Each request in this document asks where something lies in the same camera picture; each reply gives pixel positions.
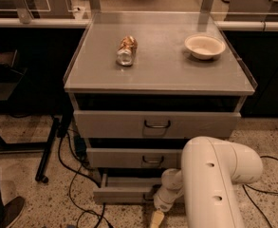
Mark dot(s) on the crushed gold soda can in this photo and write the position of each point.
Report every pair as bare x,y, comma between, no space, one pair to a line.
127,51

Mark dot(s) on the black power strip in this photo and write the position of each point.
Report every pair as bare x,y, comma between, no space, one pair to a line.
80,146

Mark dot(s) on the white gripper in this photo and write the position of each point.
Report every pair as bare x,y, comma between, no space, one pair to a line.
160,200

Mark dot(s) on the grey bottom drawer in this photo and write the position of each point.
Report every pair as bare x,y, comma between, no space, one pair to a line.
126,190

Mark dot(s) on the white horizontal rail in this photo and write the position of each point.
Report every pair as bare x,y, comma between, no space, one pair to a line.
72,23

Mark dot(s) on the grey drawer cabinet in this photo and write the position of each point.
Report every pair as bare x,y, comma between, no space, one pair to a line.
164,76

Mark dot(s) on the grey middle drawer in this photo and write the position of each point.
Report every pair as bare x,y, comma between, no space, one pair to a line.
134,158

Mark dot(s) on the black desk frame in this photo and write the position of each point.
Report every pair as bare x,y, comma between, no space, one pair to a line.
9,80

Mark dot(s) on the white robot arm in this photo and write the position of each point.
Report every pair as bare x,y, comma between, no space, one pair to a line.
209,170

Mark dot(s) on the white paper bowl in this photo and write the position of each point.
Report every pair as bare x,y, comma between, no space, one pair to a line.
204,47

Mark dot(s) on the grey drawer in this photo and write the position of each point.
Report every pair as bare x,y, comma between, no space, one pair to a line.
134,158
126,190
154,124

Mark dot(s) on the grey top drawer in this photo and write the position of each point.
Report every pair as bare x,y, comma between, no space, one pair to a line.
154,124

